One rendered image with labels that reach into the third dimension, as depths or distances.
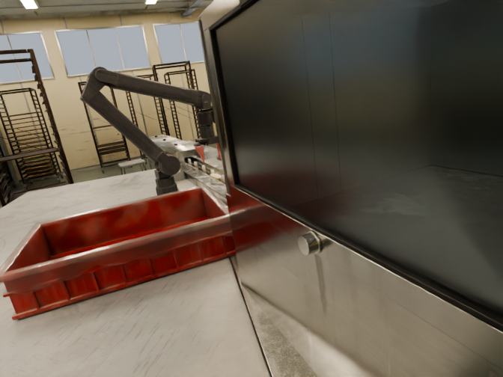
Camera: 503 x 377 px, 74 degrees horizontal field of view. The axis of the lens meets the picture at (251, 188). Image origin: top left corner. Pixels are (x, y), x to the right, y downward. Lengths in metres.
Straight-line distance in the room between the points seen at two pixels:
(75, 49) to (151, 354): 8.06
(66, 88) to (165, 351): 7.97
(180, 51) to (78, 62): 2.24
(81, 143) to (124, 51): 2.26
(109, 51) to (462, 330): 8.36
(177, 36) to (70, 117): 3.04
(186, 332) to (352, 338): 0.31
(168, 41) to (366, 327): 8.47
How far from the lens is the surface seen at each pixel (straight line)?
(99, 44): 8.47
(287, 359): 0.52
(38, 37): 8.53
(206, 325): 0.61
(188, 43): 8.76
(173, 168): 1.32
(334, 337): 0.41
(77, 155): 8.42
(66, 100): 8.38
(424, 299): 0.27
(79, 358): 0.65
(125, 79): 1.30
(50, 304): 0.81
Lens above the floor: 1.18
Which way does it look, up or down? 16 degrees down
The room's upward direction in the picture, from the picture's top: 8 degrees counter-clockwise
